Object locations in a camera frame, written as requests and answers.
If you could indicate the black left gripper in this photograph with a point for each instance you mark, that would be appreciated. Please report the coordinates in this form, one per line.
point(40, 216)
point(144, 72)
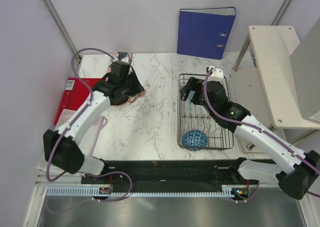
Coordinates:
point(138, 87)

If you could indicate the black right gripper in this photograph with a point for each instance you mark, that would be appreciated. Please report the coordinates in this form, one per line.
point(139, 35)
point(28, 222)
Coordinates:
point(193, 84)

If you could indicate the pink ceramic mug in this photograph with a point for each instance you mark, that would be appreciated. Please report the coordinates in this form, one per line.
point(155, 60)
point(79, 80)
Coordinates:
point(132, 99)

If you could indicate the black plate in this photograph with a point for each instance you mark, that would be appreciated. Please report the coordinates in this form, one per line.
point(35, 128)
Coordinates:
point(118, 98)

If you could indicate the black wire dish rack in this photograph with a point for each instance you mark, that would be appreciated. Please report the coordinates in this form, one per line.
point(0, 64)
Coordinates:
point(195, 117)

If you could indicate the blue tumbler cup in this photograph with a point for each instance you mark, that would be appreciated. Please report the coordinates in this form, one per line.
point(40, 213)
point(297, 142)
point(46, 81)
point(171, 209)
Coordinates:
point(191, 95)

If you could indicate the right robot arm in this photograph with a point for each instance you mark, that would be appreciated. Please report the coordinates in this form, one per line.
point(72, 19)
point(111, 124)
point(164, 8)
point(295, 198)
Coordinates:
point(293, 170)

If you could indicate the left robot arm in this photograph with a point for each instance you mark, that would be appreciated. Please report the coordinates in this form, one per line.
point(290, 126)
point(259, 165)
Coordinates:
point(61, 146)

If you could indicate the paperback book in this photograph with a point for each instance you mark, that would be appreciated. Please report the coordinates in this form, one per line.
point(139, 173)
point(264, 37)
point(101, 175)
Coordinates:
point(122, 56)

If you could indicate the blue patterned bowl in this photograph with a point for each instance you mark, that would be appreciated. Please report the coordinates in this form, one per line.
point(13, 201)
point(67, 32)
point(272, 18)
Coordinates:
point(194, 140)

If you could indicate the red folder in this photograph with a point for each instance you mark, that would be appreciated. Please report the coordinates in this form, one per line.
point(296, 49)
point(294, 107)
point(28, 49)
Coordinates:
point(75, 93)

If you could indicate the white wooden shelf unit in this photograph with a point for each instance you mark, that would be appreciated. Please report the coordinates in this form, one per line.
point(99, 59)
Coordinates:
point(268, 90)

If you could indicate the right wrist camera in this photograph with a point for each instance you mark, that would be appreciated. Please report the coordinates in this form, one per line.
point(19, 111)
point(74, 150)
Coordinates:
point(215, 74)

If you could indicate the blue ring binder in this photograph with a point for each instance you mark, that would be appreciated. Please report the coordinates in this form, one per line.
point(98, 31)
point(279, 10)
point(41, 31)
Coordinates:
point(204, 32)

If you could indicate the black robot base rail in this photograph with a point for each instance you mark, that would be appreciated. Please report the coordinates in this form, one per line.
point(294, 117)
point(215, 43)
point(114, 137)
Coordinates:
point(170, 175)

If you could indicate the white cable duct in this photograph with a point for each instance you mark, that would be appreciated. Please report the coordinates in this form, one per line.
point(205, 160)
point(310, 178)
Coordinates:
point(86, 191)

